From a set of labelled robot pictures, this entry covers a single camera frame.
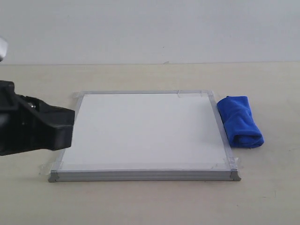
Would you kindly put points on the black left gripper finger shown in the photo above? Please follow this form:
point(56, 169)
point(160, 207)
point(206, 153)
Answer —
point(44, 126)

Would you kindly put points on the blue microfibre cloth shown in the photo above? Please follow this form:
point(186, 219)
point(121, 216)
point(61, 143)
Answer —
point(236, 116)

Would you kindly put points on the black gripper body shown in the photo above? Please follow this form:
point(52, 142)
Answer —
point(12, 133)

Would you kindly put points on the white board with aluminium frame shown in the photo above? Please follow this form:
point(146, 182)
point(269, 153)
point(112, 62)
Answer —
point(146, 136)

